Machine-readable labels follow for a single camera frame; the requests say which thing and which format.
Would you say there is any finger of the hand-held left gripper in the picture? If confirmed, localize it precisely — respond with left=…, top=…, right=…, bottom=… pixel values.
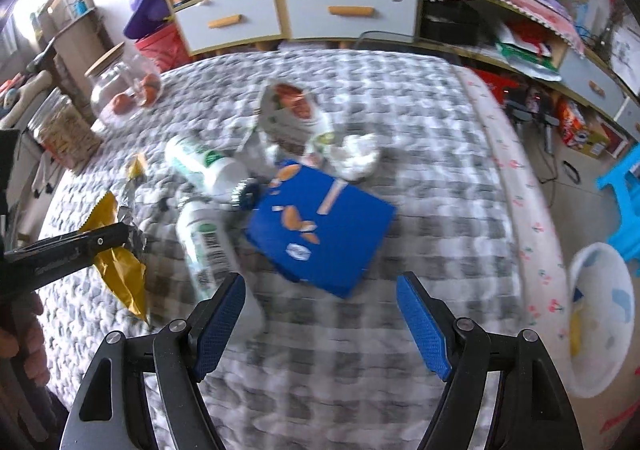
left=4, top=221, right=134, bottom=264
left=5, top=243, right=126, bottom=293

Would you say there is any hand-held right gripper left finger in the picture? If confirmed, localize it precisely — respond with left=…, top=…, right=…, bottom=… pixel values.
left=62, top=273, right=247, bottom=450

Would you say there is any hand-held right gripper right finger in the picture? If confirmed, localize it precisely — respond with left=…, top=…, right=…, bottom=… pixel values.
left=396, top=272, right=585, bottom=450

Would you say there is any yellow foil wrapper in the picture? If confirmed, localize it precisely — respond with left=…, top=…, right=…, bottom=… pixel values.
left=80, top=190, right=151, bottom=323

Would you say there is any blue biscuit box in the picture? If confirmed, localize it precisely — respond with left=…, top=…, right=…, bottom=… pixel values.
left=245, top=159, right=397, bottom=300

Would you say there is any white plastic bin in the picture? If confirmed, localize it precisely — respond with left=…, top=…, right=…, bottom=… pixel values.
left=565, top=243, right=637, bottom=398

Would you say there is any person's left hand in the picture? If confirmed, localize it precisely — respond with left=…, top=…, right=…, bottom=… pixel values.
left=0, top=297, right=51, bottom=386

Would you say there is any glass jar with cereal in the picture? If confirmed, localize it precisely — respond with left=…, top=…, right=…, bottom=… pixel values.
left=27, top=88, right=103, bottom=171

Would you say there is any white green label bottle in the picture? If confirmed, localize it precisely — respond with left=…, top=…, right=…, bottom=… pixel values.
left=165, top=134, right=251, bottom=203
left=177, top=200, right=241, bottom=303

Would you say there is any small yellow wrapper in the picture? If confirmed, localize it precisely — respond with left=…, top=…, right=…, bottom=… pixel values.
left=125, top=154, right=148, bottom=180

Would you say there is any grey checked quilt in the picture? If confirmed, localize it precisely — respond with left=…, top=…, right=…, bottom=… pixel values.
left=37, top=48, right=526, bottom=450

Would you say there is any round glass jar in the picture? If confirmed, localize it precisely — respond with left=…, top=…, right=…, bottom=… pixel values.
left=85, top=43, right=163, bottom=123

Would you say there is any cherry print mattress edge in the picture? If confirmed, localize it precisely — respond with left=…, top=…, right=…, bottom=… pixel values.
left=452, top=65, right=576, bottom=346

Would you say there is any white side shelf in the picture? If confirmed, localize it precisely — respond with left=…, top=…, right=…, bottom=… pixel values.
left=30, top=0, right=101, bottom=81

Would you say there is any crumpled snack bag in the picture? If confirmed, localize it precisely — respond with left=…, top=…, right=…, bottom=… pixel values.
left=256, top=80, right=337, bottom=166

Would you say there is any purple hat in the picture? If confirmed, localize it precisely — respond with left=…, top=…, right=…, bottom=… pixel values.
left=122, top=0, right=173, bottom=40

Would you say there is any pink metal rack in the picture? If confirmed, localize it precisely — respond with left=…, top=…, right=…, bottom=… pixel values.
left=600, top=400, right=640, bottom=436

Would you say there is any blue plastic stool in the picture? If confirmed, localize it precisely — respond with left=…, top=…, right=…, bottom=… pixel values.
left=595, top=143, right=640, bottom=278

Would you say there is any colourful snack box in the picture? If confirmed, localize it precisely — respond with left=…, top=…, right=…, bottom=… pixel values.
left=556, top=98, right=593, bottom=146

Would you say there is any red carton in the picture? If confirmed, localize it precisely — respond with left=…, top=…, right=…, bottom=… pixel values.
left=487, top=73, right=531, bottom=104

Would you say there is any cardboard box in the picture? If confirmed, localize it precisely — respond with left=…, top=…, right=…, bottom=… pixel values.
left=587, top=115, right=631, bottom=158

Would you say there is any green white bag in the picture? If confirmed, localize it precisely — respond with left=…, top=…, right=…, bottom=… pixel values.
left=495, top=20, right=563, bottom=81

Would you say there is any grey drawer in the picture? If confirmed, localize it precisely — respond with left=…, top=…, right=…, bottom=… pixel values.
left=560, top=50, right=628, bottom=116

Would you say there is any black box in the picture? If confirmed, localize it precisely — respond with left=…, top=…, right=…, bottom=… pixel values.
left=420, top=0, right=481, bottom=46

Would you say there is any low wooden cabinet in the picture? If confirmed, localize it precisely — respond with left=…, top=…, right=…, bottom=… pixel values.
left=280, top=0, right=640, bottom=141

